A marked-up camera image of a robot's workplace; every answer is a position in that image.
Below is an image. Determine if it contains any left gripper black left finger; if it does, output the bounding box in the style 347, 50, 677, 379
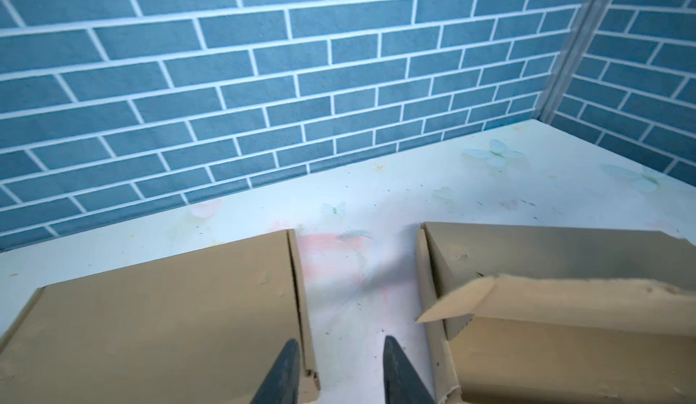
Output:
250, 339, 301, 404

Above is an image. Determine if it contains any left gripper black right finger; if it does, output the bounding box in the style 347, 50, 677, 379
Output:
382, 335, 435, 404

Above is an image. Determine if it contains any brown cardboard box stack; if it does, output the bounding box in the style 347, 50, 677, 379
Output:
415, 222, 695, 403

